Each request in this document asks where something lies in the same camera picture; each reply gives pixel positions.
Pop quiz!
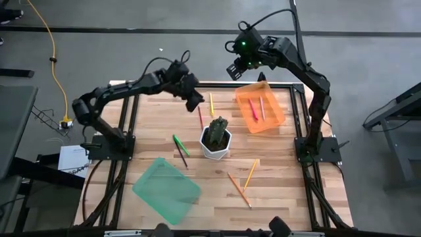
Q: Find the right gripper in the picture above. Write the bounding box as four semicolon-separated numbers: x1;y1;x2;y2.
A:
226;45;264;82

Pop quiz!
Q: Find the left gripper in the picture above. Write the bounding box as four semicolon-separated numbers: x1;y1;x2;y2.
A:
170;72;205;113

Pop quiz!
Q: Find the red pen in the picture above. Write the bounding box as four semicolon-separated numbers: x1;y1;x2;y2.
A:
197;105;205;132

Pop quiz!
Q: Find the pink pen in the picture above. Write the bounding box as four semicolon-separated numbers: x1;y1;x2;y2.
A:
247;97;259;122

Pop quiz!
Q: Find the green pen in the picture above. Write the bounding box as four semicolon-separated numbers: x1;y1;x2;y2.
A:
172;134;191;157

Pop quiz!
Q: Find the thin black pen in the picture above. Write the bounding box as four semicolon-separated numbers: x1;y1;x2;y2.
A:
174;140;189;170

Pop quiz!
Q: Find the orange pencil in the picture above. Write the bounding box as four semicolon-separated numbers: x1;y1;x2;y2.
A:
226;171;253;209

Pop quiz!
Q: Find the green cactus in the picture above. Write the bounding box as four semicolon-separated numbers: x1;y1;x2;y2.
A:
208;115;230;145

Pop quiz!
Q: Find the white faceted plant pot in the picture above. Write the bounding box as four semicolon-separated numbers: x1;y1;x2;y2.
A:
199;126;233;161

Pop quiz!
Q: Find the orange translucent plastic bin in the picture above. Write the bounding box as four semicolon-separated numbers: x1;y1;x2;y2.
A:
234;80;286;134

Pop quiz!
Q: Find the green translucent plastic bin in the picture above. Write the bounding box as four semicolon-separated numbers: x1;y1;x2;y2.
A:
132;157;201;226

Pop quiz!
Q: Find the dark rounded object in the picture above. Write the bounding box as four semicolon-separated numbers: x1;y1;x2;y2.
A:
268;215;292;237
153;223;172;237

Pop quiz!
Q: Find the white paper box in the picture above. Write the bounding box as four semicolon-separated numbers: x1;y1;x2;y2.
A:
57;145;91;178

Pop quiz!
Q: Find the black metal table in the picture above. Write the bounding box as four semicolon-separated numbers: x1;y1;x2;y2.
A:
362;81;421;192

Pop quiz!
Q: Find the grey desk top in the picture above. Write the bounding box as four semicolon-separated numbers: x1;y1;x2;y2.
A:
0;84;39;180

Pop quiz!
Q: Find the black table foot bar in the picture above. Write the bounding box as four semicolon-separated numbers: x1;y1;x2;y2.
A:
0;68;36;78

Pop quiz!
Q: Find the person's shoe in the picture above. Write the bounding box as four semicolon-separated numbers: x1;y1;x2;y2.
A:
0;9;24;26

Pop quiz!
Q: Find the black aluminium table frame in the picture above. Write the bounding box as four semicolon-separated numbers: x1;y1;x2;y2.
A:
74;80;355;231

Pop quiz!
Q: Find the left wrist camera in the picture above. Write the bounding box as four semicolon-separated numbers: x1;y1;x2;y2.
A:
168;61;191;80

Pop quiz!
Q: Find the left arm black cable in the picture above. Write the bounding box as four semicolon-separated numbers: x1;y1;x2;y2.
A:
137;49;191;86

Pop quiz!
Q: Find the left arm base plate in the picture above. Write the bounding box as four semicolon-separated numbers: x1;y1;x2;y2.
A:
87;134;136;161

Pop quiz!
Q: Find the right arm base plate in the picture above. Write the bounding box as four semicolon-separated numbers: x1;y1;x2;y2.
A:
294;136;351;163

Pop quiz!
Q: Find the black floor cable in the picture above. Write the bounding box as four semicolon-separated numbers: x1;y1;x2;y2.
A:
82;159;105;222

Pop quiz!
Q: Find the silver metal bracket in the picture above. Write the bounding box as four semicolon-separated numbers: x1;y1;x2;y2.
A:
104;230;142;237
291;231;325;237

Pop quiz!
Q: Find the yellow floor cable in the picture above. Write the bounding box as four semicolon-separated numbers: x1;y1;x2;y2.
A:
25;0;70;121

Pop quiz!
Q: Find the black desk frame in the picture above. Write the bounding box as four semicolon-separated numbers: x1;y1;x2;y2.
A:
0;153;86;233

